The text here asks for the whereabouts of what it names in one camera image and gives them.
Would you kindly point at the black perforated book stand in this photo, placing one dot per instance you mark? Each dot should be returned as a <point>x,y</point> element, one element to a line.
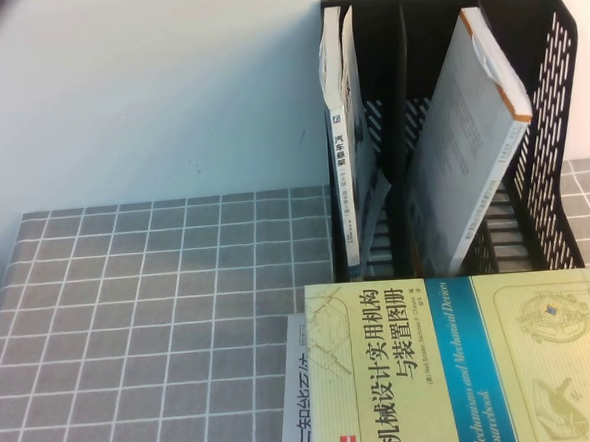
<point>547,165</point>

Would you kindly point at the white book blue lettering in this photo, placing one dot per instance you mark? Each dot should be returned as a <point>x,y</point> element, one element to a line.
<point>299,406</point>

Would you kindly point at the teal cover book white spine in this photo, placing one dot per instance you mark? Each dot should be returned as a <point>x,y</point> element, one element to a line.
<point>342,178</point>

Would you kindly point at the yellow mechanical devices sourcebook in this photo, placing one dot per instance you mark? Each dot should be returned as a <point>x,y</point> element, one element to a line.
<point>434,373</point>

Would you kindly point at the white orange ROS2 book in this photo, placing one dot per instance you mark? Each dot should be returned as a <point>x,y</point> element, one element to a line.
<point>461,146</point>

